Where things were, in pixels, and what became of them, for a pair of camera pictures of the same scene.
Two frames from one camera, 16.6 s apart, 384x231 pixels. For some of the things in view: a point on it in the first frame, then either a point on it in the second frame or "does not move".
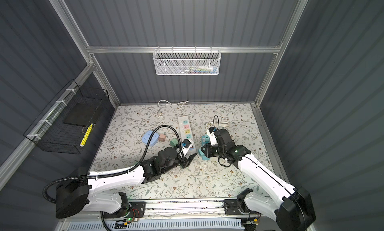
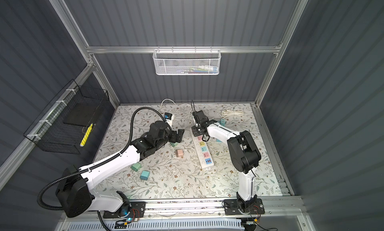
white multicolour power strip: (185, 130) → (202, 151)
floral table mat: (216, 135) does not move
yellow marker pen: (86, 135) does not move
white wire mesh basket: (187, 61) does not move
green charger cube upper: (173, 142) does not move
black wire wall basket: (63, 125) does not move
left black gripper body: (184, 162) → (172, 138)
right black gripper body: (214, 150) → (196, 131)
